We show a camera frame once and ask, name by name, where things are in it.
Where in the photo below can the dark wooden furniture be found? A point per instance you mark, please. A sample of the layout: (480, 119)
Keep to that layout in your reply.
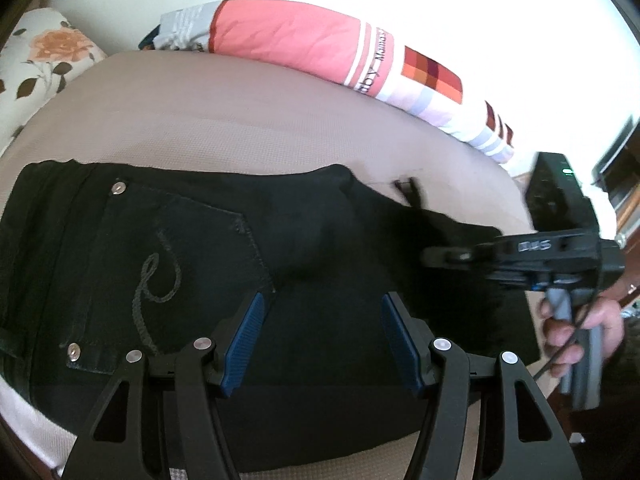
(620, 175)

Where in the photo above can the pink patchwork pillow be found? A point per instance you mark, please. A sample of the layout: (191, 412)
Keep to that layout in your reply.
(290, 35)

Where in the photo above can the black denim pants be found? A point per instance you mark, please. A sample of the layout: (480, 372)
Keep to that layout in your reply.
(310, 240)

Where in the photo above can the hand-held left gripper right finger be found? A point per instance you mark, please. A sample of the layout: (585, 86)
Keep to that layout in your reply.
(402, 342)

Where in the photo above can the person's right hand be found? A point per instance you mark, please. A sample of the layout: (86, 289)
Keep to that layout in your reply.
(607, 322)

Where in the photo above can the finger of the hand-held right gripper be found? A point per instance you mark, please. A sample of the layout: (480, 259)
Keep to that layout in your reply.
(450, 257)
(412, 192)

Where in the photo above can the white floral pillow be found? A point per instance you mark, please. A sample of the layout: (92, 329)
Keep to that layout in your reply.
(40, 65)

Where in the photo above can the beige bed sheet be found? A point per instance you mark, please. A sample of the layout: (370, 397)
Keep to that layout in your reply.
(225, 120)

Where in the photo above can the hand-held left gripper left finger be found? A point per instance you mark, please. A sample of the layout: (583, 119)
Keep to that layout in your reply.
(245, 340)

